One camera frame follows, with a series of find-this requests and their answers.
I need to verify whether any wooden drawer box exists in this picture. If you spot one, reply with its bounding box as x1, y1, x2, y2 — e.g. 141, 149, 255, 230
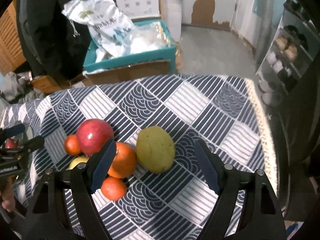
31, 75, 70, 94

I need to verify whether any blue white patterned bedspread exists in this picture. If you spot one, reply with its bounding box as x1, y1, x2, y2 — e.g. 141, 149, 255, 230
1, 75, 278, 239

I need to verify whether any red apple on bed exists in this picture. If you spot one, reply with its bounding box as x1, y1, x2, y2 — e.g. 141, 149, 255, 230
76, 119, 114, 157

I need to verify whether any white printed plastic bag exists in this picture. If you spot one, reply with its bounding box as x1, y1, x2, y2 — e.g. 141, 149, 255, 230
62, 0, 136, 57

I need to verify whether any large orange fruit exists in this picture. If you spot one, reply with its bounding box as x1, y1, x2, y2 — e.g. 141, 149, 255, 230
107, 142, 138, 179

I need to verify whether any large green pomelo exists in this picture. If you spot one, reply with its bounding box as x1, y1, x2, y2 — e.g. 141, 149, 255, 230
136, 126, 176, 174

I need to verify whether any wooden louvered wardrobe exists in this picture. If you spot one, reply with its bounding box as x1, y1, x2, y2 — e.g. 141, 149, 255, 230
0, 0, 26, 76

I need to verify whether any black hanging coat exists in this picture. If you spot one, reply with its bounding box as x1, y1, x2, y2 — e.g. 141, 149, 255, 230
16, 0, 91, 80

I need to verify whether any brown cardboard box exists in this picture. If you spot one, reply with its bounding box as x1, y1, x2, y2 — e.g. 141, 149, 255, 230
84, 60, 170, 85

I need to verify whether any red apple in bowl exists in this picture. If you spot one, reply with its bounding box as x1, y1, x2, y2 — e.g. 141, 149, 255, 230
5, 138, 18, 148

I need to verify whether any person's left hand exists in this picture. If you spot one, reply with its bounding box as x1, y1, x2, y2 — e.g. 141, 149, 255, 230
1, 177, 16, 213

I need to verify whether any clear plastic bag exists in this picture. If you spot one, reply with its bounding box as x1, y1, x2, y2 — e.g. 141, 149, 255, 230
126, 21, 171, 54

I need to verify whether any white patterned cabinet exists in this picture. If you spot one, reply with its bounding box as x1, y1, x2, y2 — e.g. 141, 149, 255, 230
116, 0, 161, 20

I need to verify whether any small orange mandarin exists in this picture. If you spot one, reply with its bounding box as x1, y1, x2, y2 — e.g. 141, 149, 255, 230
100, 177, 127, 201
64, 134, 82, 156

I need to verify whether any grey clothing pile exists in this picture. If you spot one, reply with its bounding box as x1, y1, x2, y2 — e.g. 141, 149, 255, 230
1, 72, 46, 106

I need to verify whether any teal plastic bin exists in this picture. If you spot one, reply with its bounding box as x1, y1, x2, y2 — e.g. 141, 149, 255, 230
84, 20, 176, 73

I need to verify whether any shoe rack with shoes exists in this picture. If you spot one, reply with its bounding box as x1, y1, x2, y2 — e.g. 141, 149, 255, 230
256, 0, 319, 107

